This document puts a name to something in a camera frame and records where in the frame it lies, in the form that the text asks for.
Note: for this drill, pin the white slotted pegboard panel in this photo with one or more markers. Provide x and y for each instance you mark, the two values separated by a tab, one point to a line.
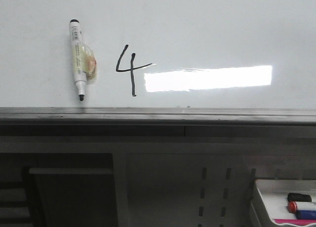
195	189

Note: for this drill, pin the red capped marker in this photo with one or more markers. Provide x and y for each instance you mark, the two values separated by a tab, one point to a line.
294	206

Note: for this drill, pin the grey aluminium whiteboard tray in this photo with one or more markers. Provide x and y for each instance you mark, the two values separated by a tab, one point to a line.
173	122

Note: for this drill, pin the dark shelf unit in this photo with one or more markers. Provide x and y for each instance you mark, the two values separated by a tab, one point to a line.
57	190

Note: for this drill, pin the white whiteboard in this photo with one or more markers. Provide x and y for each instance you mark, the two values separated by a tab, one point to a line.
253	54

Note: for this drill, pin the white plastic marker bin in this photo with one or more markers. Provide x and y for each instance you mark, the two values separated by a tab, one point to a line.
269	200

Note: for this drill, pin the white whiteboard marker with tape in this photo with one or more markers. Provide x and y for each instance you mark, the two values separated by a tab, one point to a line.
84	64

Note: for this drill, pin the pink item in bin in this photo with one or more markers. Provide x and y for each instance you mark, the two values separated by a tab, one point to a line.
295	222

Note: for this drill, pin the blue capped marker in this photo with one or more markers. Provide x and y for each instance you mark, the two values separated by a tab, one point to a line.
306	215

